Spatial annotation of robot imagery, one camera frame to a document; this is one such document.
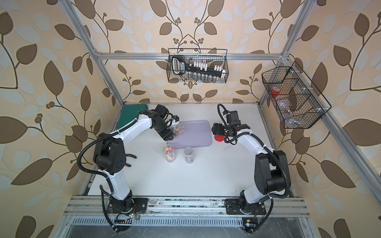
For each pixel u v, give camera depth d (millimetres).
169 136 825
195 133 1016
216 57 911
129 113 1151
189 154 836
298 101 736
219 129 805
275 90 807
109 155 494
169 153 845
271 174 443
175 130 908
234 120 706
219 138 968
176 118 843
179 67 865
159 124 718
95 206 759
